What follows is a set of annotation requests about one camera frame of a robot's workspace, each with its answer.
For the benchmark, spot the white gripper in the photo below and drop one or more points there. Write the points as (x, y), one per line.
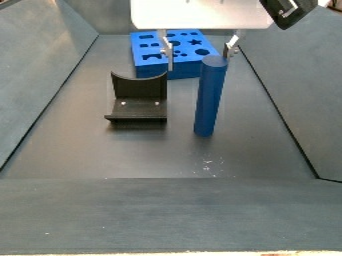
(199, 14)

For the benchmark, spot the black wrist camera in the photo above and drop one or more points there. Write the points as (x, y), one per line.
(286, 12)

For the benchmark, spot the black curved peg holder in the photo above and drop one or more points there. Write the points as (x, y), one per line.
(140, 98)

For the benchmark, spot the blue foam shape board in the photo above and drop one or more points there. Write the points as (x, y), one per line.
(190, 46)

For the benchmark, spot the blue round cylinder peg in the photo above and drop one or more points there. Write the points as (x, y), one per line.
(212, 73)

